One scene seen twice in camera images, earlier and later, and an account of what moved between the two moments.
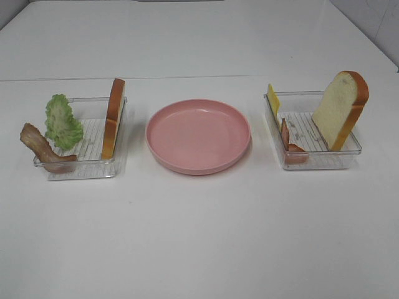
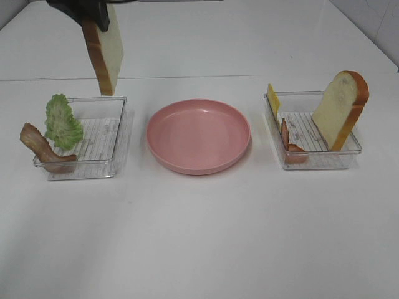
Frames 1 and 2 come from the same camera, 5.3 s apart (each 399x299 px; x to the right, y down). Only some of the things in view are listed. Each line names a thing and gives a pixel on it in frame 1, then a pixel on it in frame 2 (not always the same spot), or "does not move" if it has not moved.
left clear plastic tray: [91, 113] does not move
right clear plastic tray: [297, 109] does not move
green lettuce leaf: [62, 128] does not move
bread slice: [114, 114] to [106, 51]
